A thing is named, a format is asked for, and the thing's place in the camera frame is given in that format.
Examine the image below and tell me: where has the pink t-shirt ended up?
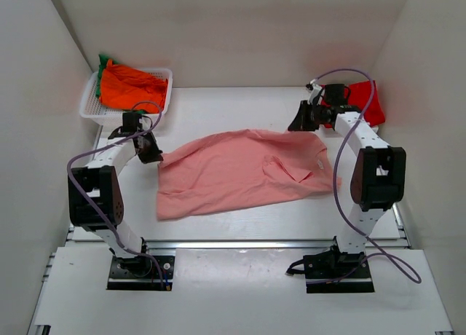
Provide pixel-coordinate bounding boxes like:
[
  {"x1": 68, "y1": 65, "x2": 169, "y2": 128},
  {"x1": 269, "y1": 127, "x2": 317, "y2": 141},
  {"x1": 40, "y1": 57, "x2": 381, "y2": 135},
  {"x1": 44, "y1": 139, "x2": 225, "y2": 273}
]
[{"x1": 156, "y1": 129, "x2": 341, "y2": 221}]

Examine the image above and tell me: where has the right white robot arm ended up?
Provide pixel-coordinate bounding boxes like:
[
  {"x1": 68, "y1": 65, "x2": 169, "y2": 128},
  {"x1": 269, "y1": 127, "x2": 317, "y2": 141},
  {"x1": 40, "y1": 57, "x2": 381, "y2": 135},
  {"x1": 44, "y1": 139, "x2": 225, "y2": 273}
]
[{"x1": 288, "y1": 82, "x2": 406, "y2": 279}]

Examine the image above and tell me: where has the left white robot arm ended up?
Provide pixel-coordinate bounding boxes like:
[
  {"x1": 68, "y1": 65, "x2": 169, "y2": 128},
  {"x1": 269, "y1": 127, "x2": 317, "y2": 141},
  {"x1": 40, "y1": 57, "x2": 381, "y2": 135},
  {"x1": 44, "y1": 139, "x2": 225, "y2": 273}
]
[{"x1": 66, "y1": 110, "x2": 163, "y2": 277}]

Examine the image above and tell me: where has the folded red t-shirt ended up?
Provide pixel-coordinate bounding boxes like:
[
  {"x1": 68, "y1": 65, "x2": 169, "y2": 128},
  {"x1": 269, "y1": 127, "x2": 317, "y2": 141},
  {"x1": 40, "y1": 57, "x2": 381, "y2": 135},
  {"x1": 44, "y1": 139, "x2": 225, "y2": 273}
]
[{"x1": 341, "y1": 79, "x2": 387, "y2": 127}]

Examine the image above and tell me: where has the orange t-shirt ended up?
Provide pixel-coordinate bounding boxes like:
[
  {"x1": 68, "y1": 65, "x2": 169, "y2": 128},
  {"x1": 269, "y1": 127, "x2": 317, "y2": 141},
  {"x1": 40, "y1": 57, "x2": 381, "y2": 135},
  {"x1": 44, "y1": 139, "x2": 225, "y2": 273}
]
[{"x1": 98, "y1": 59, "x2": 168, "y2": 114}]

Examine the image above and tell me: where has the white plastic basket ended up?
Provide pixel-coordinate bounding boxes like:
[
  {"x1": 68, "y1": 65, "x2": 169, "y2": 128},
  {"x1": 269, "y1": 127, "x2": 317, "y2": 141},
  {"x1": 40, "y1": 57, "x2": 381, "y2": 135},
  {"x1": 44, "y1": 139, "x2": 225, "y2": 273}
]
[{"x1": 79, "y1": 68, "x2": 173, "y2": 127}]

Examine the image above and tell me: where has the green t-shirt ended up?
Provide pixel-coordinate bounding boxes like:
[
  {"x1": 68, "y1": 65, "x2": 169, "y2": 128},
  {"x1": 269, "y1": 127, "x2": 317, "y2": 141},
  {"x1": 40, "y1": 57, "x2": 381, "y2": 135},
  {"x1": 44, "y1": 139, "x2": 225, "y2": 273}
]
[{"x1": 95, "y1": 53, "x2": 119, "y2": 99}]

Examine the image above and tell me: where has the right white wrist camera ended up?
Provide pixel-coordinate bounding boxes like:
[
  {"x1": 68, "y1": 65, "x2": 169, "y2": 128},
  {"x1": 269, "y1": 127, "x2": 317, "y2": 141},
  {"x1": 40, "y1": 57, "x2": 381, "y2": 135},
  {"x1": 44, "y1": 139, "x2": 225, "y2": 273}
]
[{"x1": 306, "y1": 81, "x2": 324, "y2": 104}]

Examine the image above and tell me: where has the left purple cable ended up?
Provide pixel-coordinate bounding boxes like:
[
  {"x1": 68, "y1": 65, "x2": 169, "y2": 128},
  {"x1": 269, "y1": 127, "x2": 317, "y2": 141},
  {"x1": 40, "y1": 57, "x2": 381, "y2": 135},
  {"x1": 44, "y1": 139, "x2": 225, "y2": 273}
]
[{"x1": 67, "y1": 100, "x2": 172, "y2": 291}]

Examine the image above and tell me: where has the purple cable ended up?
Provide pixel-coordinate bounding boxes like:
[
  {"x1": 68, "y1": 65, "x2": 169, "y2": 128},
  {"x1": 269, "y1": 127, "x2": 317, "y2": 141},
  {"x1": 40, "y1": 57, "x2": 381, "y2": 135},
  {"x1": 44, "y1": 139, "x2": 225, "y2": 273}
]
[
  {"x1": 67, "y1": 100, "x2": 172, "y2": 291},
  {"x1": 307, "y1": 68, "x2": 423, "y2": 285}
]

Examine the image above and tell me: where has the aluminium rail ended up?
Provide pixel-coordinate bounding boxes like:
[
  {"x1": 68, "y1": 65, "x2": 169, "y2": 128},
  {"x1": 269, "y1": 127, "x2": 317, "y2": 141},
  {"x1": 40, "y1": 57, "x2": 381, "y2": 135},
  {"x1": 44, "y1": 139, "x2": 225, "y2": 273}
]
[{"x1": 147, "y1": 240, "x2": 333, "y2": 250}]

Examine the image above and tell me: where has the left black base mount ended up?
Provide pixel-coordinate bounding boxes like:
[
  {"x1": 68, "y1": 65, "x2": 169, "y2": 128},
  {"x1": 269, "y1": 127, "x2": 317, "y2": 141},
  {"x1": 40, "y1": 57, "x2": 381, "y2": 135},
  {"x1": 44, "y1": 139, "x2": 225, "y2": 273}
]
[{"x1": 106, "y1": 248, "x2": 175, "y2": 291}]

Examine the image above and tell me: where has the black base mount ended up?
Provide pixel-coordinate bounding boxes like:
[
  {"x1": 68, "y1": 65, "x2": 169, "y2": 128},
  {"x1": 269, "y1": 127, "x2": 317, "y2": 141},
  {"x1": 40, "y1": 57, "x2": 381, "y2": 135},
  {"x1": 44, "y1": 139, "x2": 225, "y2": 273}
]
[
  {"x1": 106, "y1": 248, "x2": 175, "y2": 291},
  {"x1": 285, "y1": 246, "x2": 375, "y2": 293}
]

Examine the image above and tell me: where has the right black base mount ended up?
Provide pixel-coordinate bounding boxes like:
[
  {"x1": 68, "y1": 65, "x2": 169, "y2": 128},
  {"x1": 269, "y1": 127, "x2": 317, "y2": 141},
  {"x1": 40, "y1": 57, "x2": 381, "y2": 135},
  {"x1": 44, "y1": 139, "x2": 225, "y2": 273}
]
[{"x1": 285, "y1": 246, "x2": 375, "y2": 293}]

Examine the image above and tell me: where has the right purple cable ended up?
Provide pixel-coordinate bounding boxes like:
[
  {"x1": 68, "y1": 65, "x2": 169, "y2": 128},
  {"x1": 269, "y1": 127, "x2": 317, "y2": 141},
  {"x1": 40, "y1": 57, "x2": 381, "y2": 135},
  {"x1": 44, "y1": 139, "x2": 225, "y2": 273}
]
[{"x1": 307, "y1": 68, "x2": 423, "y2": 285}]

